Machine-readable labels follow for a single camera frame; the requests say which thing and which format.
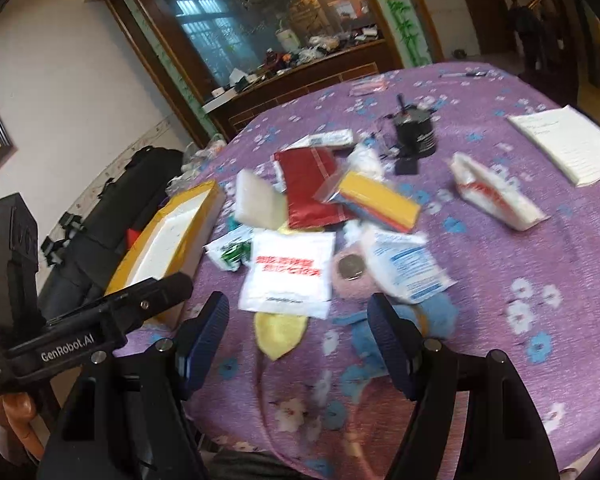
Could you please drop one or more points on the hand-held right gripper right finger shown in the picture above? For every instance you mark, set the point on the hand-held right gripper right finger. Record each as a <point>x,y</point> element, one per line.
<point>390,345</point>

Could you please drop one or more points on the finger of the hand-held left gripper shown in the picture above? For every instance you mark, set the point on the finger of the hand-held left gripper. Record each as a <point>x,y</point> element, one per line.
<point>155,297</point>

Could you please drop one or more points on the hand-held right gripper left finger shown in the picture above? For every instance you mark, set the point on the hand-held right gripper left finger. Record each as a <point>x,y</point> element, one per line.
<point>205,345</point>

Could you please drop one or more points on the blue plush toy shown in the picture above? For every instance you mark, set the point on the blue plush toy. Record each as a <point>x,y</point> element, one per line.
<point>440,315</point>

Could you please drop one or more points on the yellow cardboard box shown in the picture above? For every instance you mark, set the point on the yellow cardboard box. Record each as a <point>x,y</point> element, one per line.
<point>175,230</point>

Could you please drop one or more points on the pink plush brooch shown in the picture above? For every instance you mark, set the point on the pink plush brooch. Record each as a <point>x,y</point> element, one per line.
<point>350,267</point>

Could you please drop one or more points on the person's left hand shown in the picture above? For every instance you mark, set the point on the person's left hand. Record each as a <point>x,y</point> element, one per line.
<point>19,406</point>

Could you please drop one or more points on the yellow cloth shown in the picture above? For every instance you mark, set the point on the yellow cloth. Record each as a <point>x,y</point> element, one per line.
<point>277,335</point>

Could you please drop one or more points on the white blue tissue packet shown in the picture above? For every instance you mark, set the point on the white blue tissue packet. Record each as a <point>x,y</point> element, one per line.
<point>405,265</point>

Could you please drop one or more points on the white green crumpled packet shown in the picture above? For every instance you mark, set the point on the white green crumpled packet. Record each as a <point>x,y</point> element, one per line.
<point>227,252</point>

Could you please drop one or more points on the black bag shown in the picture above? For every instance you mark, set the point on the black bag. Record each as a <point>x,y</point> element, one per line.
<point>105,220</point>

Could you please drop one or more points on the white packet red print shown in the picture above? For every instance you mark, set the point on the white packet red print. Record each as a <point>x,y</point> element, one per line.
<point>285,290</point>

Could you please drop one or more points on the purple floral tablecloth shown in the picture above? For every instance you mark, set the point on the purple floral tablecloth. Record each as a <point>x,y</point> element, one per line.
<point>480,270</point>

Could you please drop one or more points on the yellow packet in clear plastic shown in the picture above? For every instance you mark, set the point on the yellow packet in clear plastic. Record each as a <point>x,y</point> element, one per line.
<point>380,202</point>

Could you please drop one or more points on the pale white sponge block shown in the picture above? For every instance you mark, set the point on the pale white sponge block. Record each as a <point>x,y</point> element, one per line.
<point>260,200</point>

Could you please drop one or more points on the crumpled clear plastic bag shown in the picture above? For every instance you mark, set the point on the crumpled clear plastic bag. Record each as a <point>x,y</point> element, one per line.
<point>200,160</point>

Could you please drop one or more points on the small black block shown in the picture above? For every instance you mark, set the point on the small black block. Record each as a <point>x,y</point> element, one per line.
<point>406,166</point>

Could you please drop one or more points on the white tissue pack red label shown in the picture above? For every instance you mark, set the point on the white tissue pack red label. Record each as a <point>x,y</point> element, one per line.
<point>500,200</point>

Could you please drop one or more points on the clear bag white contents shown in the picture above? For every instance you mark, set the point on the clear bag white contents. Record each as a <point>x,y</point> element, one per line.
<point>367,160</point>

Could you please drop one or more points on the black cylindrical motor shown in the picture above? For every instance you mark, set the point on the black cylindrical motor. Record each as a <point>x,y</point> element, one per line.
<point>415,135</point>

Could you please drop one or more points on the green patterned tissue pack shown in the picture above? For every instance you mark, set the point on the green patterned tissue pack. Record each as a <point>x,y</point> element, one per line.
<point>325,137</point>

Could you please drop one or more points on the wooden glass cabinet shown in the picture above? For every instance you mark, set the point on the wooden glass cabinet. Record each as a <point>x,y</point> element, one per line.
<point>290,95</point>

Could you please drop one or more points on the pink mask packet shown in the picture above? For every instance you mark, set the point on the pink mask packet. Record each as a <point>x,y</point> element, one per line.
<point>369,87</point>

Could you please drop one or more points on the white notepad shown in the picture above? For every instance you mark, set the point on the white notepad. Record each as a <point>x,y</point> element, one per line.
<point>565,145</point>

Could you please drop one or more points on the black pen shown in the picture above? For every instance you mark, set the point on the black pen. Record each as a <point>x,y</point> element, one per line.
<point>462,74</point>

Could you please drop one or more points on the white kettle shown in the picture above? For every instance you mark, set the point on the white kettle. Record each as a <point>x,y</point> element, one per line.
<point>286,40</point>

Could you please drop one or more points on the bamboo painted panel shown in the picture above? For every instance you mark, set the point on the bamboo painted panel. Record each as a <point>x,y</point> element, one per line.
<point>402,15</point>

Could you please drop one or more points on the dark statue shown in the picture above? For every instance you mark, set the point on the dark statue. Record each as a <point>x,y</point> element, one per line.
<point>525,25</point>

